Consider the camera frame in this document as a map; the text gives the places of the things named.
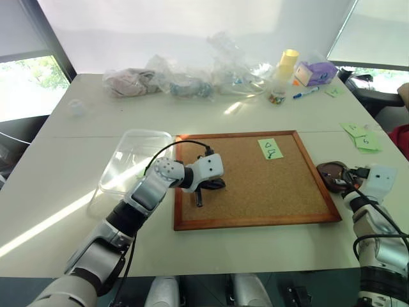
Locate blue and white marker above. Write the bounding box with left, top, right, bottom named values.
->
left=293, top=86, right=321, bottom=100

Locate round brown tray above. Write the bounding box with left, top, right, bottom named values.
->
left=316, top=161, right=362, bottom=193

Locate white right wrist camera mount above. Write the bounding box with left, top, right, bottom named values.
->
left=359, top=164, right=398, bottom=203

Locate plastic bag with pink contents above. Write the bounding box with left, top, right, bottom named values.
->
left=102, top=67, right=164, bottom=98

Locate black office chair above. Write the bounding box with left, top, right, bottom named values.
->
left=336, top=66, right=404, bottom=113

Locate white roller blind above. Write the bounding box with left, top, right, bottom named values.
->
left=326, top=0, right=409, bottom=72
left=0, top=0, right=52, bottom=63

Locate green sticky note with drawing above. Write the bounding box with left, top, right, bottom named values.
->
left=258, top=138, right=284, bottom=160

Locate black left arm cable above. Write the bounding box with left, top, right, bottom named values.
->
left=142, top=140, right=214, bottom=177

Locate black window frame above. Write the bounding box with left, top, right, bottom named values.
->
left=22, top=0, right=78, bottom=86

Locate purple tissue box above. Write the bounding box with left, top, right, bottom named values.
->
left=293, top=60, right=339, bottom=88

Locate clear plastic box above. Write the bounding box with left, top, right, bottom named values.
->
left=98, top=128, right=174, bottom=196

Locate clear jar of coloured pushpins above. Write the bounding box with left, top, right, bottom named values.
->
left=267, top=80, right=288, bottom=106

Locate silver rounded robot body part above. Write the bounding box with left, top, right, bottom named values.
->
left=230, top=274, right=270, bottom=307
left=149, top=276, right=180, bottom=307

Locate stack of yellow cups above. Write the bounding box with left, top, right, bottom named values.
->
left=271, top=49, right=300, bottom=84

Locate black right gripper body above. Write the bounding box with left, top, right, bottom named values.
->
left=339, top=169, right=363, bottom=193

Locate wood-framed cork board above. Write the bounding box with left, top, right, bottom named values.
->
left=173, top=130, right=343, bottom=232

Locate person in red clothing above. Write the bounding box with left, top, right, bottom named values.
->
left=387, top=81, right=409, bottom=152

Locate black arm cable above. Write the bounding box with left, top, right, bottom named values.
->
left=348, top=166, right=409, bottom=267
left=142, top=140, right=214, bottom=177

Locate crumpled clear plastic bag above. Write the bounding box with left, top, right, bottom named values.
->
left=206, top=31, right=273, bottom=97

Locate small white round cup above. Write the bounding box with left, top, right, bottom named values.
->
left=68, top=98, right=88, bottom=118

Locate plastic bag with blue contents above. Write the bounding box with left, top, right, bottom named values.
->
left=150, top=54, right=215, bottom=100

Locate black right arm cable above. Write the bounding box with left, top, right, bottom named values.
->
left=348, top=166, right=409, bottom=267

